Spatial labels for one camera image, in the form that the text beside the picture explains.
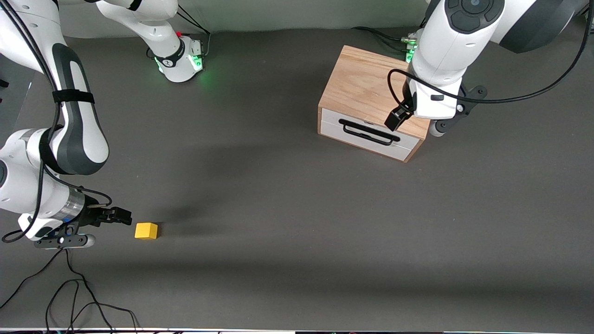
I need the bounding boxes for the yellow cube block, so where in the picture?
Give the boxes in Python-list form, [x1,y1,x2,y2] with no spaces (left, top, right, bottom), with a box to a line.
[135,222,159,240]

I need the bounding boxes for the white-front drawer with black handle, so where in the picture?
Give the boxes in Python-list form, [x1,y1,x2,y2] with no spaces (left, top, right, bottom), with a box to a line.
[318,108,424,162]

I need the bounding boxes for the wooden drawer cabinet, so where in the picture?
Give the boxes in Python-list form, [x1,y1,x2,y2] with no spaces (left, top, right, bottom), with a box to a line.
[317,45,432,163]

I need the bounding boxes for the black cable along right arm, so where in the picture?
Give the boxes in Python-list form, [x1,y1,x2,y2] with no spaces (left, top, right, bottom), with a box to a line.
[0,0,113,244]

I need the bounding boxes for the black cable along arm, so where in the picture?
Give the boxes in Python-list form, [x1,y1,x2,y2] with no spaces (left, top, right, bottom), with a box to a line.
[0,0,113,244]
[387,8,594,110]

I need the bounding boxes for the thin black loose cable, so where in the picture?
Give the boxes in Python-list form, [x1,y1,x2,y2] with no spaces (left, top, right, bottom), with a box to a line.
[0,249,140,333]

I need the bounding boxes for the black cables at left arm base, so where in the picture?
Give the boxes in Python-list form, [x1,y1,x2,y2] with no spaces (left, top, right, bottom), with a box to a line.
[352,9,432,52]

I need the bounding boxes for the black cables at arm base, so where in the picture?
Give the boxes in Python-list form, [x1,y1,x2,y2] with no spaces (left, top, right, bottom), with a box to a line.
[352,9,432,52]
[174,5,212,58]

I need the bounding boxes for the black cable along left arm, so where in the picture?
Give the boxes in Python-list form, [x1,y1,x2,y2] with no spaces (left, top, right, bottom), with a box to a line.
[387,8,594,110]

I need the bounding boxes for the black cables at right arm base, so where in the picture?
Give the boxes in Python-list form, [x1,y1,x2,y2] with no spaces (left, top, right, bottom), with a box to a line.
[174,5,212,58]

